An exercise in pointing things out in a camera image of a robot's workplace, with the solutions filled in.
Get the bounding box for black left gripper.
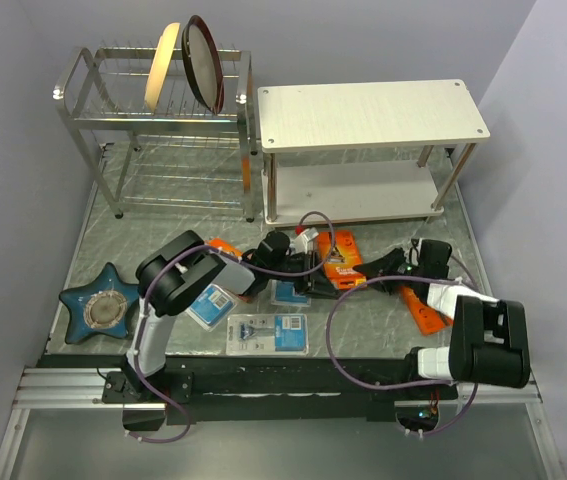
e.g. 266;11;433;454
268;251;339;299

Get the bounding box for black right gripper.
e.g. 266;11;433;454
354;247;424;296

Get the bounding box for orange razor box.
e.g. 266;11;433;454
208;238;242;258
400;286;453;336
316;230;366;290

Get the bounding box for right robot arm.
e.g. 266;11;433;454
354;239;531;398

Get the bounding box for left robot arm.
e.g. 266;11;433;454
125;228;340;402

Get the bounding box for white two-tier shelf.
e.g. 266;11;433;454
258;79;490;227

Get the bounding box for blue razor blister pack centre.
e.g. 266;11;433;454
271;281;311;308

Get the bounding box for blue razor blister pack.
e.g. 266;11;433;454
225;313;309;357
185;284;237;331
271;281;311;308

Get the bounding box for blue razor blister pack front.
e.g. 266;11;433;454
225;313;309;357

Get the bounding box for blue razor blister pack left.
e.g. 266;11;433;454
185;284;237;331

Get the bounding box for blue star-shaped dish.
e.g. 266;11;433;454
59;262;139;345

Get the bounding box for dark brown plate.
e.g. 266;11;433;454
181;15;224;115

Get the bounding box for cream plate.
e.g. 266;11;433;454
144;22;180;113

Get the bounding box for steel dish rack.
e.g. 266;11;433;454
52;44;258;221

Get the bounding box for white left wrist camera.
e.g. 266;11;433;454
291;227;319;253

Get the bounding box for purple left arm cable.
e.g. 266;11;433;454
122;209;338;445

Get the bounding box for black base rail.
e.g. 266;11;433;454
100;352;459;434

